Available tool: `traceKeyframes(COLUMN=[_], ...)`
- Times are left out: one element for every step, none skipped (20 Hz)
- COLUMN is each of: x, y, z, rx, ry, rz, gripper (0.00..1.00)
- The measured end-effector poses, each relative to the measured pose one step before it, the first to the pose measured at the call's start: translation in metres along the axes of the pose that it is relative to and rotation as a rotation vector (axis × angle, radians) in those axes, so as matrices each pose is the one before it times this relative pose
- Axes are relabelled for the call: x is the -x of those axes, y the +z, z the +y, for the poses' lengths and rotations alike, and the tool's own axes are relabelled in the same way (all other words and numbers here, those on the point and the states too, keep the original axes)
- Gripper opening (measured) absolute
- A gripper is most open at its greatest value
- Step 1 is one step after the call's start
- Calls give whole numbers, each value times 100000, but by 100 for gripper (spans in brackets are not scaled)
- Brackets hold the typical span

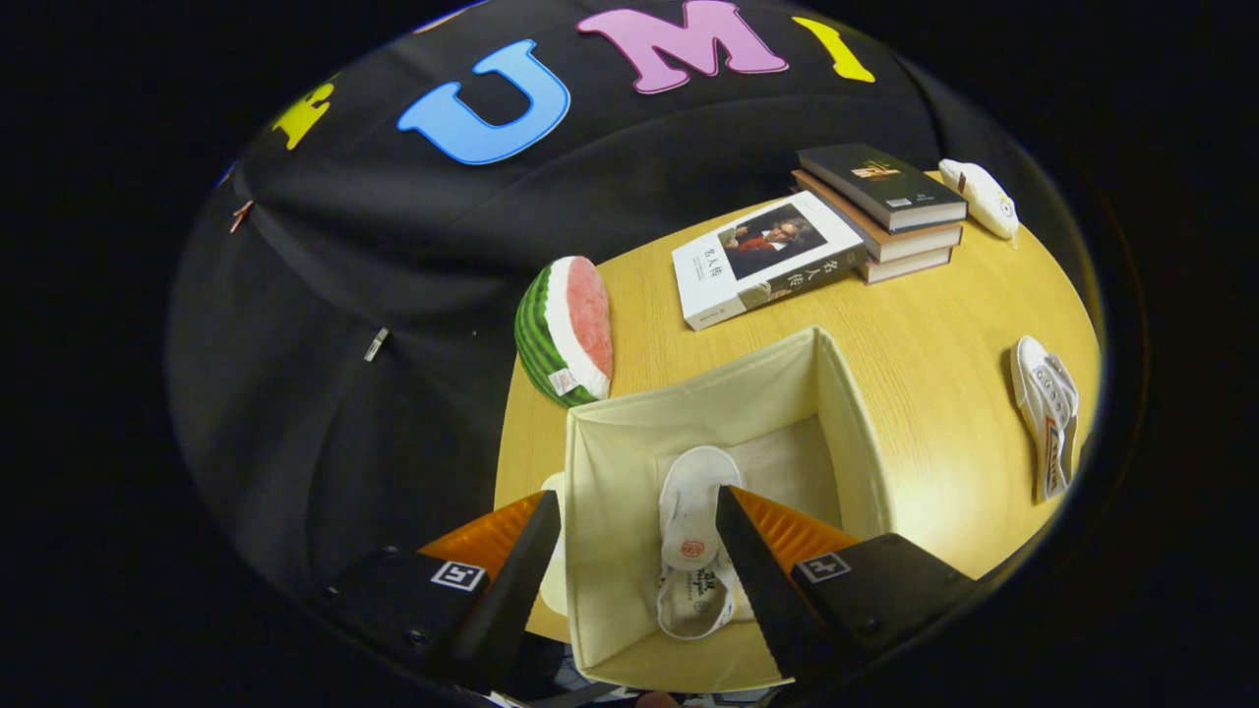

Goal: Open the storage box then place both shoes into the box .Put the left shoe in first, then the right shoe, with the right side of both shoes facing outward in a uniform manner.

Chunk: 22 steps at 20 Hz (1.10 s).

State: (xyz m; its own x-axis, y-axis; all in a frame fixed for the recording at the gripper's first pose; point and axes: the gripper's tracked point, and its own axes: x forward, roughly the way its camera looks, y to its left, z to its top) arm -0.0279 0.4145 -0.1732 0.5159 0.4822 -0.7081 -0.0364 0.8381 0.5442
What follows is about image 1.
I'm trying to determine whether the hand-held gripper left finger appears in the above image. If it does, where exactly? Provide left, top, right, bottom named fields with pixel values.
left=325, top=490, right=562, bottom=691

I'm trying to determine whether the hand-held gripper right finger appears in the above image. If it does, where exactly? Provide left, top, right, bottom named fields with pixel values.
left=715, top=485, right=985, bottom=691

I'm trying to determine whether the white canvas shoe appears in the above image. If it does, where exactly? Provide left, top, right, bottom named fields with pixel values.
left=656, top=445, right=758, bottom=640
left=1011, top=336, right=1081, bottom=504

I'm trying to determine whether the cream fabric storage box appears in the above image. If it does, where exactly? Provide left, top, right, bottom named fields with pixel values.
left=539, top=326, right=896, bottom=693

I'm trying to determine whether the watermelon slice plush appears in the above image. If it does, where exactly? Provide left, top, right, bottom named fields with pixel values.
left=514, top=256, right=615, bottom=408

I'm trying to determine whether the white portrait cover book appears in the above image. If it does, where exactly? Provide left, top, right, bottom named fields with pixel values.
left=672, top=190, right=869, bottom=331

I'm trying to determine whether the thin brown book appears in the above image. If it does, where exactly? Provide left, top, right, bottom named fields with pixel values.
left=856, top=246, right=955, bottom=285

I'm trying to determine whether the brown cover book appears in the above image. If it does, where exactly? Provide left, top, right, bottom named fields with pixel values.
left=792, top=169, right=965, bottom=265

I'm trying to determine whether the white plush pouch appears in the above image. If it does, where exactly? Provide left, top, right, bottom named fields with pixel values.
left=937, top=159, right=1020, bottom=240

